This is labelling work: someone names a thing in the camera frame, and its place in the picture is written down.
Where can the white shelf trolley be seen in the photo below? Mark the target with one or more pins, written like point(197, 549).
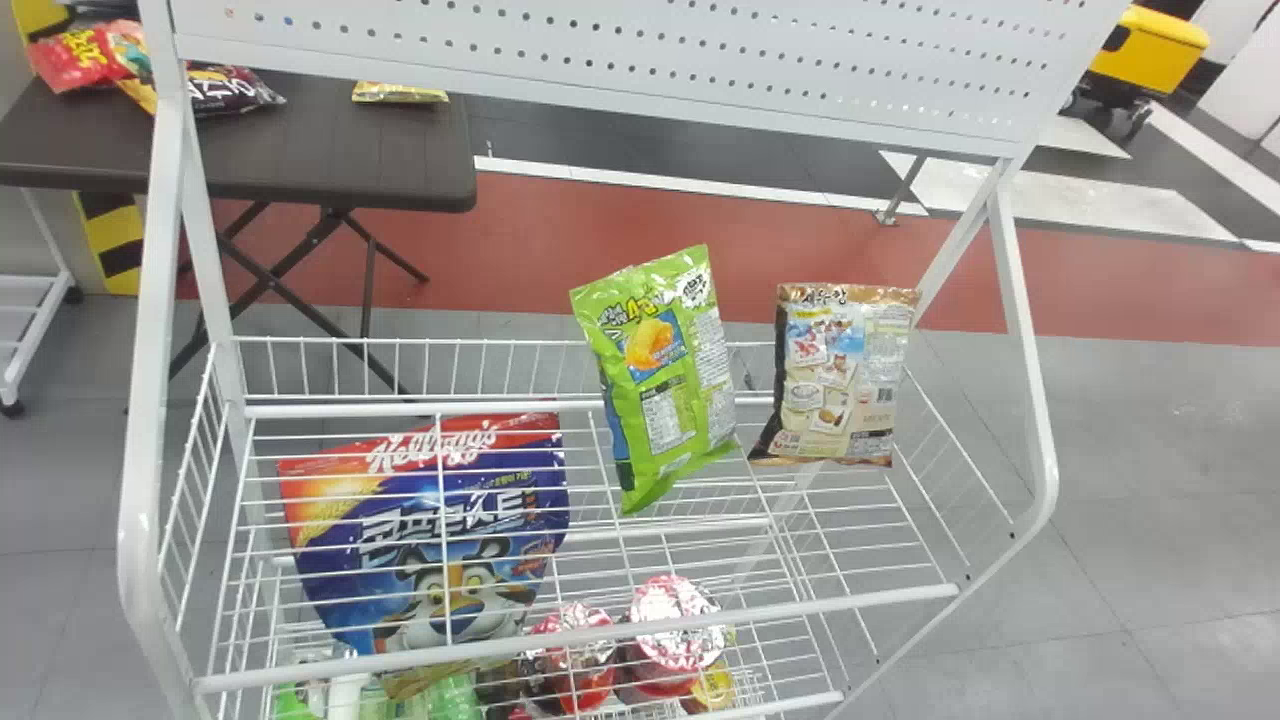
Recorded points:
point(25, 330)

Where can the brown snack packet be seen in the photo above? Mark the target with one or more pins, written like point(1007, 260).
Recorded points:
point(838, 380)

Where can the dark side table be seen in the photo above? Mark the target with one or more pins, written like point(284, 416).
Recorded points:
point(300, 150)

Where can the black snack packet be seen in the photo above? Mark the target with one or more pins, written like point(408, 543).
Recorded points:
point(225, 90)

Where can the green snack packet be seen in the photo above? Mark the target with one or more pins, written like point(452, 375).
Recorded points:
point(665, 380)

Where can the striped post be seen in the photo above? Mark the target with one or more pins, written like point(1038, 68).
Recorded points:
point(112, 240)

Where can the blue cereal bag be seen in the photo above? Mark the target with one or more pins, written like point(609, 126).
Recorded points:
point(420, 540)

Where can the red snack packet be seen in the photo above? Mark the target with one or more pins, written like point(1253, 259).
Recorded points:
point(75, 55)

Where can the red noodle cup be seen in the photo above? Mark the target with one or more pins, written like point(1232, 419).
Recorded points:
point(678, 640)
point(572, 665)

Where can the green bottle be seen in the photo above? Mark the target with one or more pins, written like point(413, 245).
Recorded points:
point(448, 700)

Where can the yellow snack packet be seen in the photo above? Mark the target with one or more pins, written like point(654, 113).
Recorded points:
point(398, 93)

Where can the yellow can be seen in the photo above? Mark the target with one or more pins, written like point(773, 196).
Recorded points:
point(712, 688)

